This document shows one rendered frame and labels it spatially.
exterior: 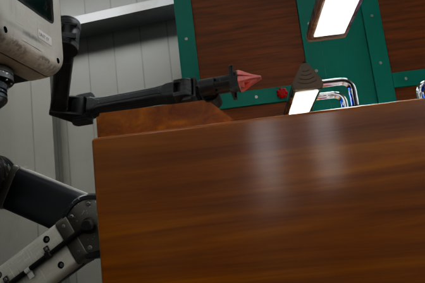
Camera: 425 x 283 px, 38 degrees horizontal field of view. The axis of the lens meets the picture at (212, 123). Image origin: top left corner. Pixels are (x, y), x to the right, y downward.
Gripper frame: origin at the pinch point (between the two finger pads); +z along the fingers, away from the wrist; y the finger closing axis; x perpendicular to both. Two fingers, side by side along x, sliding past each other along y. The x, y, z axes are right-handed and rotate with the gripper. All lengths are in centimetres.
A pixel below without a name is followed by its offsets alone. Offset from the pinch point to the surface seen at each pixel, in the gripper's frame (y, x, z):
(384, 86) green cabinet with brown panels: -17, -44, 43
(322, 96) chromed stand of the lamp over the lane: 8.5, -4.1, 19.2
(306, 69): 22.6, 31.0, 16.5
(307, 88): 27.3, 29.0, 16.0
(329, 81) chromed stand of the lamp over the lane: 13.4, 10.4, 21.8
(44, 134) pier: -104, -164, -172
